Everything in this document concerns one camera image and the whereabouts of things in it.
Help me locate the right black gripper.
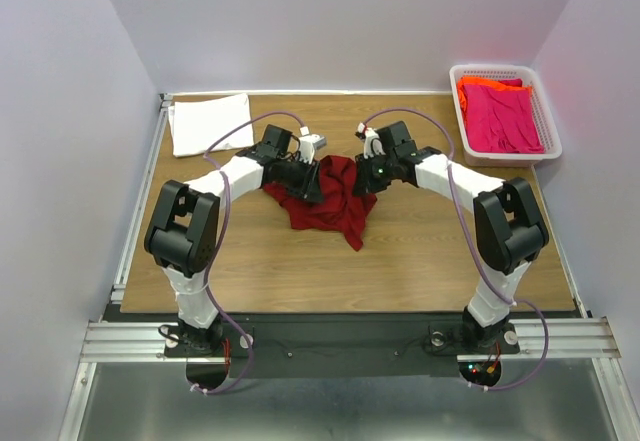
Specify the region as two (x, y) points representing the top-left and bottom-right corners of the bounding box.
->
(350, 150), (396, 196)

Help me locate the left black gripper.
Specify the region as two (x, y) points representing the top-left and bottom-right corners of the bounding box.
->
(276, 154), (324, 203)

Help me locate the dark red t shirt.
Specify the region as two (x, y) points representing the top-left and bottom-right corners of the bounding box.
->
(263, 155), (377, 251)

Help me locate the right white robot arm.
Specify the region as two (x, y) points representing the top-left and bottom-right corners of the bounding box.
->
(354, 121), (549, 351)

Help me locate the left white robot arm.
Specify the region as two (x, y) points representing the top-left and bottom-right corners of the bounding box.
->
(144, 125), (326, 356)

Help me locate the folded white t shirt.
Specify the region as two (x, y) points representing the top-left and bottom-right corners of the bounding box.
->
(169, 93), (251, 158)

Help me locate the orange t shirt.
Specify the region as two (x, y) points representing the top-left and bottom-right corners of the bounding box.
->
(456, 76), (533, 112)

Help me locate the pink t shirt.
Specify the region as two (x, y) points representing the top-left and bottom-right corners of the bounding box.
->
(461, 85), (545, 154)

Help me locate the white plastic basket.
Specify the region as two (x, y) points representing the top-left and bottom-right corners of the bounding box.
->
(449, 64), (562, 167)

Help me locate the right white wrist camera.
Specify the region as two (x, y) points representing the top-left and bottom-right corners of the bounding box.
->
(355, 123), (385, 159)

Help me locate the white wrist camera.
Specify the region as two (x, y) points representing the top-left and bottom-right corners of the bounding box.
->
(298, 127), (327, 164)
(355, 123), (385, 159)

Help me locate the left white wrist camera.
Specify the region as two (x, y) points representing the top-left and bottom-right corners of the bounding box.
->
(298, 127), (327, 164)

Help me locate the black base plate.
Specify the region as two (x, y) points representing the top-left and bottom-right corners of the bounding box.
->
(162, 312), (520, 378)

